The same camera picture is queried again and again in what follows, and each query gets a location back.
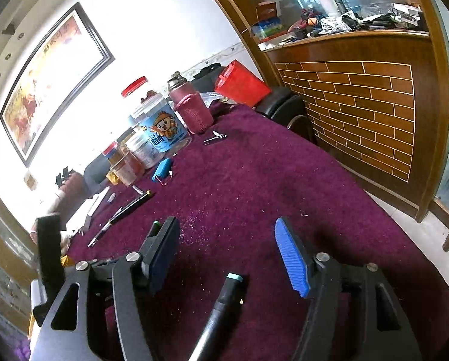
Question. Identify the small silver bit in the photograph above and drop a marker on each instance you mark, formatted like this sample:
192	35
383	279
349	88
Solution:
136	189

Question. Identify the black marker teal cap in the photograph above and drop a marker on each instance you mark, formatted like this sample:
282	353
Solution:
220	312
156	225

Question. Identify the wooden counter brick pattern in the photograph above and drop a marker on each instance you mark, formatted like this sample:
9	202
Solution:
359	101

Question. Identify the maroon thermos knitted sleeve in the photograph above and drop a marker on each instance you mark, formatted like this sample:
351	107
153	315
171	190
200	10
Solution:
192	112

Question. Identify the black leather sofa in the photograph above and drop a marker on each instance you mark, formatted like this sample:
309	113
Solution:
280	107

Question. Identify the clear plastic jars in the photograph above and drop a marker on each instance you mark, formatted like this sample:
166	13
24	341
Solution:
128	169

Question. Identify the red plastic bag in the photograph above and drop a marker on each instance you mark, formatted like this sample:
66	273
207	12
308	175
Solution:
241	82

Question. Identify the metal nail clipper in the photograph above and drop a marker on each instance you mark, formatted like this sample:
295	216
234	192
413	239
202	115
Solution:
214	139

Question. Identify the wooden cabinet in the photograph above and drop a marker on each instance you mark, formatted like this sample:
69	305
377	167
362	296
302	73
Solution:
2	263

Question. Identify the white pink green bottle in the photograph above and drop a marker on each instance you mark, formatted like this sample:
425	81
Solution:
327	2

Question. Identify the small jar orange lid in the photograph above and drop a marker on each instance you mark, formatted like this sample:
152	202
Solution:
111	153

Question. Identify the blue battery pack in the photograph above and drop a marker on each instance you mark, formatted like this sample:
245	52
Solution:
162	170

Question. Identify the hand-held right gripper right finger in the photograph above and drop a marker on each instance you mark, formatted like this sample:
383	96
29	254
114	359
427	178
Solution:
290	255

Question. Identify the cardboard box blue bottles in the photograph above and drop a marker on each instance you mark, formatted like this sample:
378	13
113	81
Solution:
267	26

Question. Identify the framed wall painting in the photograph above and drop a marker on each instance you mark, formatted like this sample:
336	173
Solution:
55	82

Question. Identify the black yellow screwdriver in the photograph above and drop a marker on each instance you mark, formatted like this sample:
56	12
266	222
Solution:
134	203

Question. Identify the clear jar blue label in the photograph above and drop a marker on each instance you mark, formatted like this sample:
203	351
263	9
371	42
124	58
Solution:
160	128

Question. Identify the white paper sheets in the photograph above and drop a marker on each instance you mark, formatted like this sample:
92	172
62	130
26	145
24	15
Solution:
98	200

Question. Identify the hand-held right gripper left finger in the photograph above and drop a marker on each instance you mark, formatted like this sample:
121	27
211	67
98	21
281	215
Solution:
163	267

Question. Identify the small wall plate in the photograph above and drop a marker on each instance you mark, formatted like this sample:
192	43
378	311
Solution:
30	181

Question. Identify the brown chair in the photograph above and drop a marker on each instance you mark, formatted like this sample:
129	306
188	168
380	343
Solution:
72	190

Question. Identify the black silver pen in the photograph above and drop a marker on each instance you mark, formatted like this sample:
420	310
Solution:
102	231

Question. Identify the black plastic clip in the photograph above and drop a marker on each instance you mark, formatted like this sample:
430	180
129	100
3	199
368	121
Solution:
64	176

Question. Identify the pile of small tools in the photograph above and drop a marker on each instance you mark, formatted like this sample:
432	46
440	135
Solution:
344	22

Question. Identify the white plastic jar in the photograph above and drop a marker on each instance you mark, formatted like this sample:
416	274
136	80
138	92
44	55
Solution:
141	148

